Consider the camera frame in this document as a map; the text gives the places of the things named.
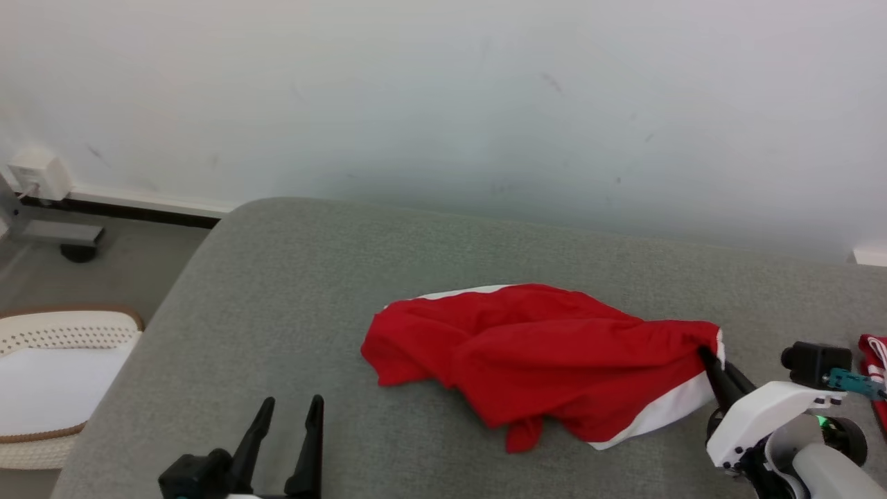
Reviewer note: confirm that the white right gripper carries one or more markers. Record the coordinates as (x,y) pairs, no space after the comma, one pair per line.
(755,416)

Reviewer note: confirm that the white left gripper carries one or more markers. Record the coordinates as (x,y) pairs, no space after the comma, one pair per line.
(242,497)

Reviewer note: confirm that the red white basketball jersey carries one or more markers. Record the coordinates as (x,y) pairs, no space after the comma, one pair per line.
(874,374)

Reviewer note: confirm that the red shorts white waistband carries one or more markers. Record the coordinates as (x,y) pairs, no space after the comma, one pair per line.
(554,353)

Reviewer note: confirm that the white woven laundry basket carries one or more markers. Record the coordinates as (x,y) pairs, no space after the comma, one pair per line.
(62,329)

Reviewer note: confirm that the white black baseboard trim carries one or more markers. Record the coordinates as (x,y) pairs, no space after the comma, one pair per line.
(152,204)

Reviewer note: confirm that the black caster wheel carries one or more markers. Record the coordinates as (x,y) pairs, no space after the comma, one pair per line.
(79,252)

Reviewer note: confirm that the grey metal stand foot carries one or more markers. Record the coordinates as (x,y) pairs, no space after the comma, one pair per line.
(55,232)

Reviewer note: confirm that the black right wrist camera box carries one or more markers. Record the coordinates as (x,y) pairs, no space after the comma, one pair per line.
(814,364)

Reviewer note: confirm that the teal right camera connector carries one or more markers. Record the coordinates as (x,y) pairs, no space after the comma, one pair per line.
(856,383)

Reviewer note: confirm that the small white wall block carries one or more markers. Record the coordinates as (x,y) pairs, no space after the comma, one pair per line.
(872,255)

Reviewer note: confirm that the white wall socket box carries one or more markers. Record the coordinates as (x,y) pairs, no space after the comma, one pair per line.
(38,173)

